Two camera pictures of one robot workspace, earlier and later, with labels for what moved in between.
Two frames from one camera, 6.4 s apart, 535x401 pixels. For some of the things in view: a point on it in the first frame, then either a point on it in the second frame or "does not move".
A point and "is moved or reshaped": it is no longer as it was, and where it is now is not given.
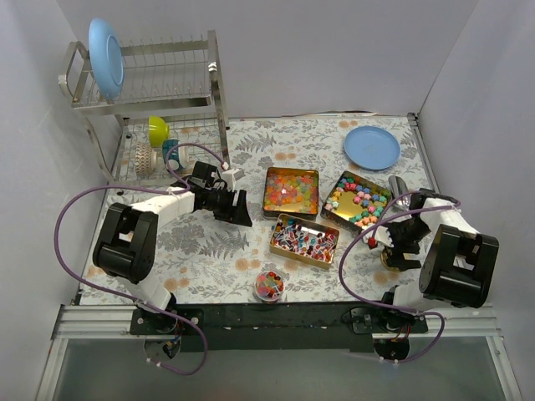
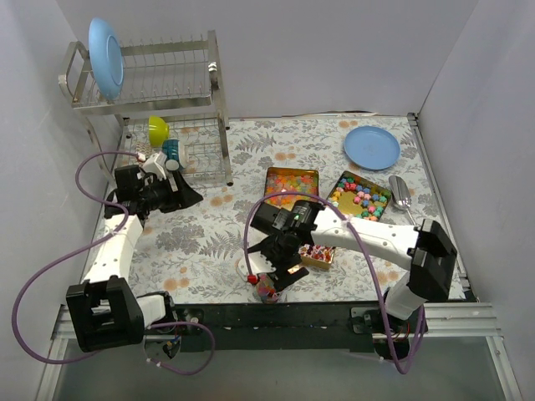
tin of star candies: [355, 201] does not move
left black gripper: [233, 205] -> [174, 193]
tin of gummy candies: [294, 192] does not move
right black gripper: [401, 259] -> [273, 259]
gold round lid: [384, 256] is moved or reshaped
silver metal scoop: [398, 187] does not move
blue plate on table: [371, 148] does not move
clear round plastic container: [269, 286] does not move
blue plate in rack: [106, 58] does not move
